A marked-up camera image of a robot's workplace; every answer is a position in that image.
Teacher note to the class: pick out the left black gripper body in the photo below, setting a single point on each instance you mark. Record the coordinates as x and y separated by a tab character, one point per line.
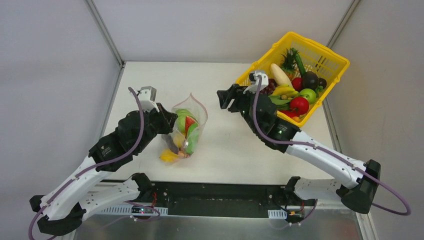
164	115

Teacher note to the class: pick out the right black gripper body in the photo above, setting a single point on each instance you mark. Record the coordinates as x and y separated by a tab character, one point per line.
234	99

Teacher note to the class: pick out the toy steak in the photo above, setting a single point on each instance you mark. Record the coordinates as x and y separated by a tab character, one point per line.
170	145

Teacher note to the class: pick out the green toy cabbage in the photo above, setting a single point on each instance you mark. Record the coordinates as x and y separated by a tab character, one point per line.
181	118

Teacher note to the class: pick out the yellow toy lemon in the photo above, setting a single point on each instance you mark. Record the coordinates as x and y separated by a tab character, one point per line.
179	140
168	156

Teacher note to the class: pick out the toy watermelon slice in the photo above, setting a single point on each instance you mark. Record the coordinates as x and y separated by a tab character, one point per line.
190	125

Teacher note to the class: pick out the clear zip top bag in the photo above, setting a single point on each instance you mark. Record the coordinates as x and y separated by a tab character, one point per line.
198	110

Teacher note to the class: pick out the small green toy vegetable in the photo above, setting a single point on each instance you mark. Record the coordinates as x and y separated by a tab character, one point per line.
192	141

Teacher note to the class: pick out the toy purple grapes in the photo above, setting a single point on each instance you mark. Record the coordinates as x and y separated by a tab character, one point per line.
270	88

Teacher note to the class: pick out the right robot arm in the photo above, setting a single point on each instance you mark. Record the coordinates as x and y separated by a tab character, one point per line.
353	181

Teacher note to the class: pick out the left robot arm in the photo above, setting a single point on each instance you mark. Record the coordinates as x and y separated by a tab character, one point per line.
63	210

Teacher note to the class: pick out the white toy radish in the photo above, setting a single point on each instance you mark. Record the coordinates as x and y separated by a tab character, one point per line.
280	76

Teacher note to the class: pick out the toy banana bunch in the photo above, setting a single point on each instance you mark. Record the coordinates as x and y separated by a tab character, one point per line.
286	90

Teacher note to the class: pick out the red toy tomato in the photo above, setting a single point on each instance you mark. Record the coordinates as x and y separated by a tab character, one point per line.
299	105
297	84

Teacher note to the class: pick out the toy orange fruit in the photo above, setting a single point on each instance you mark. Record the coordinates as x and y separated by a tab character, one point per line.
296	118

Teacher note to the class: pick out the toy pineapple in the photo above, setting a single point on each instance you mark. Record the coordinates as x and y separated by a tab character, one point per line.
288	63

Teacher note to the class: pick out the toy cucumber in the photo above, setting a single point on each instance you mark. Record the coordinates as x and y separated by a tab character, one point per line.
298	61

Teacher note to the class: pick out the green toy apple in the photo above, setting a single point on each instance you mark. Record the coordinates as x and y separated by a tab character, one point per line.
309	94

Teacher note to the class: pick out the toy eggplant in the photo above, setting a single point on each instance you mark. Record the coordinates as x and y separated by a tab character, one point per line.
311	81

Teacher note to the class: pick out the yellow plastic basket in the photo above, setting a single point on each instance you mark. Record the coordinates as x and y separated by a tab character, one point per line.
315	57

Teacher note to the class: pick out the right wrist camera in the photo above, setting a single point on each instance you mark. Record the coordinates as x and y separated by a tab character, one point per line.
258	81

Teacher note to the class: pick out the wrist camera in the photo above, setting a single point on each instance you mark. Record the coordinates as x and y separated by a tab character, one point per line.
147	98
258	81

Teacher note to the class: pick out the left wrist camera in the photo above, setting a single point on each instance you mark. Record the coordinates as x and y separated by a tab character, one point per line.
147	98

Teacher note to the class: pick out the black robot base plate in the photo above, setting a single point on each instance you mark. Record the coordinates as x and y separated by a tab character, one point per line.
197	199

